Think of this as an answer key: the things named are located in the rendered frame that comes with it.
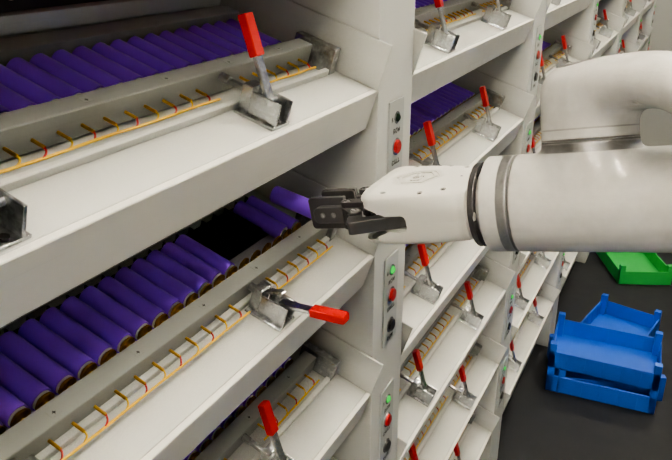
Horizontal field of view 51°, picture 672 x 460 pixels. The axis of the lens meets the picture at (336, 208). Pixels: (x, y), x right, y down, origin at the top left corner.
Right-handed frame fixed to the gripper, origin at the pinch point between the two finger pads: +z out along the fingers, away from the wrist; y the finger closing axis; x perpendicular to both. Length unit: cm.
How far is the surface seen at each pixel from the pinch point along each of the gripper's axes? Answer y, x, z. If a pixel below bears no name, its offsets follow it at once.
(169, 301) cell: 16.8, 2.6, 8.3
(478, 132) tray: -60, 7, 5
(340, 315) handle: 9.6, 6.8, -4.2
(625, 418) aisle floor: -122, 106, -6
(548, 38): -148, 1, 11
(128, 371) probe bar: 25.5, 4.0, 5.1
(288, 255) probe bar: 2.3, 4.2, 5.3
